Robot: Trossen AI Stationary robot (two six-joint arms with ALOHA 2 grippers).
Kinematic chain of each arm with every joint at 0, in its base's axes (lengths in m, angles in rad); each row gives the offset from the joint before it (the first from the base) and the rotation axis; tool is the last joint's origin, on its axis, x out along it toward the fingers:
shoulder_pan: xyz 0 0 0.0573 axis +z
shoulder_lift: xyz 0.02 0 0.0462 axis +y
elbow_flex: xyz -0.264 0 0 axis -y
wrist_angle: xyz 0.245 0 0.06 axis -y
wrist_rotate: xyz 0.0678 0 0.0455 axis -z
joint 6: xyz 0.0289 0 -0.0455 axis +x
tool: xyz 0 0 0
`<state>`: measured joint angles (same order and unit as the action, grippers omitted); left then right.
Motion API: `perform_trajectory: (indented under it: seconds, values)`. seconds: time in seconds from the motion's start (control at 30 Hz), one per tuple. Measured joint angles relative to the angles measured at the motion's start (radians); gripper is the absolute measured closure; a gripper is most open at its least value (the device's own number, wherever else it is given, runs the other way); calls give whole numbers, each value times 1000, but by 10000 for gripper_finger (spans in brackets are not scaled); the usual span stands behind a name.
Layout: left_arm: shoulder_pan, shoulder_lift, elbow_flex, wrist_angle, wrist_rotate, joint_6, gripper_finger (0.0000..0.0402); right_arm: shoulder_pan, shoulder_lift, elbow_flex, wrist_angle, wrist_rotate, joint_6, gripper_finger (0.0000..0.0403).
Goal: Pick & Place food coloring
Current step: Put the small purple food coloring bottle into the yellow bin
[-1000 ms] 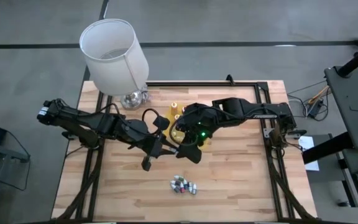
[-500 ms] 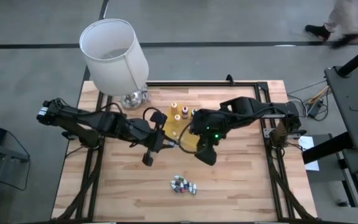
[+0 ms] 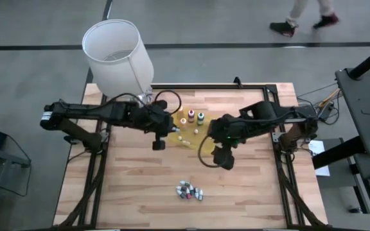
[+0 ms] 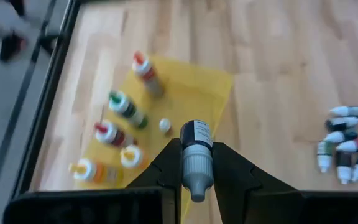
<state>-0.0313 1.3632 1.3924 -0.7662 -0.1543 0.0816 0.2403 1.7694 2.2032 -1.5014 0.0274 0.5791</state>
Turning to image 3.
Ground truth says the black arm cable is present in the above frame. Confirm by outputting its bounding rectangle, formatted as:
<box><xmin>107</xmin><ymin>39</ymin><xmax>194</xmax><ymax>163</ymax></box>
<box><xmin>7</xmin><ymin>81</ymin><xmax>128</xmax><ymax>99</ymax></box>
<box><xmin>197</xmin><ymin>134</ymin><xmax>221</xmax><ymax>168</ymax></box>
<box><xmin>152</xmin><ymin>89</ymin><xmax>182</xmax><ymax>117</ymax></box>

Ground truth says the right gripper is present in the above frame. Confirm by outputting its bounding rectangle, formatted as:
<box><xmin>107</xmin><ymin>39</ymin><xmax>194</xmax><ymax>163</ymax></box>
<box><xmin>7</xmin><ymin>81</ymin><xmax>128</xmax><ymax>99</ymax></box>
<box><xmin>209</xmin><ymin>114</ymin><xmax>249</xmax><ymax>149</ymax></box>

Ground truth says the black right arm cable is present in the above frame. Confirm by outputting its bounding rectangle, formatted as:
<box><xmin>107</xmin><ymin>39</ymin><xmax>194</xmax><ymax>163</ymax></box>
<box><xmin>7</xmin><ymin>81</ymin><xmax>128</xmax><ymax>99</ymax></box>
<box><xmin>197</xmin><ymin>134</ymin><xmax>221</xmax><ymax>168</ymax></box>

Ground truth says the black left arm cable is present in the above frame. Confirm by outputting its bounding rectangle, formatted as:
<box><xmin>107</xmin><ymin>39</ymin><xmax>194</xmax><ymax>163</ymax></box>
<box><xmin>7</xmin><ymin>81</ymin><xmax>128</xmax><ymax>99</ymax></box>
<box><xmin>152</xmin><ymin>89</ymin><xmax>182</xmax><ymax>117</ymax></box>

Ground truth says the person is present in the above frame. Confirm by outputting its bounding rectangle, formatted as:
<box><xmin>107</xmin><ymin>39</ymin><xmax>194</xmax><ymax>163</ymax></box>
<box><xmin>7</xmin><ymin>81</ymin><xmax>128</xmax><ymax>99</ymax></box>
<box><xmin>269</xmin><ymin>0</ymin><xmax>340</xmax><ymax>39</ymax></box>

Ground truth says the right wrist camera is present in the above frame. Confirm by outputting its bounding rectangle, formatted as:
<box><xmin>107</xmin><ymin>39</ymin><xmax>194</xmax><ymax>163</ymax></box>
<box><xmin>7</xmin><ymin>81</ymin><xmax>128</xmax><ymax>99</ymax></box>
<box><xmin>211</xmin><ymin>146</ymin><xmax>236</xmax><ymax>171</ymax></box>

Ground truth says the black pole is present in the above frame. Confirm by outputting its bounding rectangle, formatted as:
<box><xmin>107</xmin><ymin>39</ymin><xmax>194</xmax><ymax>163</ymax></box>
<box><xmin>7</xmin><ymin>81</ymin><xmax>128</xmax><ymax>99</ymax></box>
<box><xmin>348</xmin><ymin>40</ymin><xmax>370</xmax><ymax>80</ymax></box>

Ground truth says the grey desk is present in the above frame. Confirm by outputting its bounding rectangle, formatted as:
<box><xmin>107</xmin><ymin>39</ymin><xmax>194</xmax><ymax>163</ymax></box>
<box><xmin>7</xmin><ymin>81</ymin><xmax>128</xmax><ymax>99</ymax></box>
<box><xmin>334</xmin><ymin>65</ymin><xmax>370</xmax><ymax>157</ymax></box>

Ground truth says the white paper sheet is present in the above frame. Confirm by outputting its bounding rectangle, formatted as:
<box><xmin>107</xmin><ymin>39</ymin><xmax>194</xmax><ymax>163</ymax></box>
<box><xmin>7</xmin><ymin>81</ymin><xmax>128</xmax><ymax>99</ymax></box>
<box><xmin>308</xmin><ymin>140</ymin><xmax>331</xmax><ymax>177</ymax></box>

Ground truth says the grey metal desk frame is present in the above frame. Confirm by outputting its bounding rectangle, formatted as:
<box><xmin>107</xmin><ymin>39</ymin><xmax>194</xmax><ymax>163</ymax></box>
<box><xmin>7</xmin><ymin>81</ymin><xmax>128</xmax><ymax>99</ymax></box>
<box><xmin>0</xmin><ymin>146</ymin><xmax>32</xmax><ymax>231</ymax></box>

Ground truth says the black aluminium rig frame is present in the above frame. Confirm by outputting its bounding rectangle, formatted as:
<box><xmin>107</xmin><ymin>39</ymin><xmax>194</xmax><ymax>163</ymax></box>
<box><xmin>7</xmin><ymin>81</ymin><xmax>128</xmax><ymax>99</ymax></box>
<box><xmin>53</xmin><ymin>83</ymin><xmax>329</xmax><ymax>230</ymax></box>

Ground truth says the black beam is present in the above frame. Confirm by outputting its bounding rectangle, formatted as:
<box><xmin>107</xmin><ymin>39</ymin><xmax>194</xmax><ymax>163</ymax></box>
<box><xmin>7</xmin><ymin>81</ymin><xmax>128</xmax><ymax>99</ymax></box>
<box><xmin>312</xmin><ymin>136</ymin><xmax>366</xmax><ymax>170</ymax></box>

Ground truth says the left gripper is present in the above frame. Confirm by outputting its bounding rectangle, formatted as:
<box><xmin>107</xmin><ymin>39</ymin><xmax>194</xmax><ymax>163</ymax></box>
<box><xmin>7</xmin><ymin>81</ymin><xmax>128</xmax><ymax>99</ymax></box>
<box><xmin>133</xmin><ymin>99</ymin><xmax>177</xmax><ymax>137</ymax></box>

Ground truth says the black power strip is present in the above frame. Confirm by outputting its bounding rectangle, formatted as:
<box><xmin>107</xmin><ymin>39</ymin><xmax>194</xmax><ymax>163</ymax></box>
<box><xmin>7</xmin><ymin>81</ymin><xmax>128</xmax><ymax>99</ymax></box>
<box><xmin>317</xmin><ymin>101</ymin><xmax>335</xmax><ymax>123</ymax></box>

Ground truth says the white-shaded silver table lamp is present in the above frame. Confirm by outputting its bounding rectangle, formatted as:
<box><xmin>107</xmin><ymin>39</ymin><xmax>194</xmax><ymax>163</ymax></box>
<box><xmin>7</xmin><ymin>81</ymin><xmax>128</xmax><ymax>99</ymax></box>
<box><xmin>81</xmin><ymin>19</ymin><xmax>155</xmax><ymax>104</ymax></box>

